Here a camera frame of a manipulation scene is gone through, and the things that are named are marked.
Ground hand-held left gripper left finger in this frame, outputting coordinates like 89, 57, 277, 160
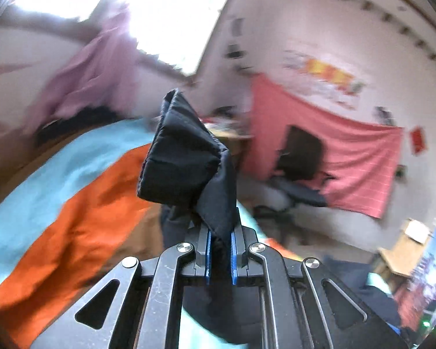
31, 225, 213, 349

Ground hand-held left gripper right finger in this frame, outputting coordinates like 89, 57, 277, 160
230, 225, 409, 349

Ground dark navy jacket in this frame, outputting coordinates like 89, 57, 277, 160
136, 88, 402, 346

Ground wooden shelf unit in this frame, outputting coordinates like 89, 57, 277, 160
200, 105, 255, 168

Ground black office chair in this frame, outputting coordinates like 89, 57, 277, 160
252, 125, 337, 241

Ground orange and blue blanket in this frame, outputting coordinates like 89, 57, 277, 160
0, 116, 393, 349

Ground red checked hanging cloth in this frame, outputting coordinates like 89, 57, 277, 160
245, 73, 404, 220

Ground wooden table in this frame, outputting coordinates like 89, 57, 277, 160
378, 218, 436, 277

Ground white paper sheet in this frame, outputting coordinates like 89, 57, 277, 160
405, 220, 431, 242

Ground dark cloth pile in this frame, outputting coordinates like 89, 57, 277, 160
36, 105, 131, 146

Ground pink garment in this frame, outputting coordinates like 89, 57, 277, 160
22, 3, 142, 135

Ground bright window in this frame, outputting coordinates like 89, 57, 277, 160
7, 0, 240, 77

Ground colourful wall poster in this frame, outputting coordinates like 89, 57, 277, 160
396, 225, 436, 346

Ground small black wall object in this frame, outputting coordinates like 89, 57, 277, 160
225, 44, 248, 59

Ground wall posters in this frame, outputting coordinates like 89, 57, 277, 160
281, 49, 371, 111

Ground small red wall paper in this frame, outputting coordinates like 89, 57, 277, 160
409, 127, 427, 155

